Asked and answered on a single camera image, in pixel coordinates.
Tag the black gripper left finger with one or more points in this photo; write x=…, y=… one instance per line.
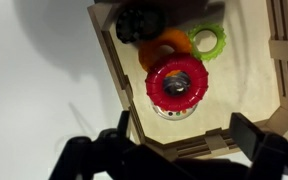
x=122, y=127

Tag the wooden tray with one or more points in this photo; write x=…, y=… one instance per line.
x=182, y=67

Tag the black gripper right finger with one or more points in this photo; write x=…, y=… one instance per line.
x=245, y=134

